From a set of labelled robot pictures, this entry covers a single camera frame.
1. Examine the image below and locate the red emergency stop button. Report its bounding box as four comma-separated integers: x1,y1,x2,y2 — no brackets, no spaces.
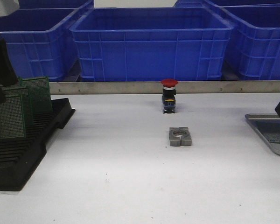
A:
161,78,178,113

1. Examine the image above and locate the grey arm gripper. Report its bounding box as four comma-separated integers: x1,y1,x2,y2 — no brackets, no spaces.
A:
0,0,19,87

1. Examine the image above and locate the black slotted board rack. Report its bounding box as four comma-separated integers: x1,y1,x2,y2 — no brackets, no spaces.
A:
0,98,75,191

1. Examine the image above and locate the centre blue plastic crate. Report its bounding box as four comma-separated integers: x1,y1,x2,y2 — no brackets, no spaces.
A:
70,7,233,82

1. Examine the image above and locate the blue plastic crate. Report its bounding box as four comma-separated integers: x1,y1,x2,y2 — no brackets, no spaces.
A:
220,6,280,82
0,8,80,81
70,7,233,82

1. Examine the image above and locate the far left blue crate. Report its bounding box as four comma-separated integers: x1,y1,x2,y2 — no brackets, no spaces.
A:
18,0,94,9

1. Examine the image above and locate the silver metal tray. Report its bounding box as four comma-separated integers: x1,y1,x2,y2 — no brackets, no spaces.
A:
245,113,280,156

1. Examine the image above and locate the right blue plastic crate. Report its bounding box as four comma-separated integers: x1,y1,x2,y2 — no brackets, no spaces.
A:
220,6,280,82

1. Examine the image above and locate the far right blue crate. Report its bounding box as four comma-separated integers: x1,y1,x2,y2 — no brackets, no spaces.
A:
174,0,280,8

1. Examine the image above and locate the grey metal pipe clamp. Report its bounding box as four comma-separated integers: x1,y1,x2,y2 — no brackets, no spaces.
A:
168,127,192,147

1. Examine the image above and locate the left blue plastic crate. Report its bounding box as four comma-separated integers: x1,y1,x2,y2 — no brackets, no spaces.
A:
0,8,80,81

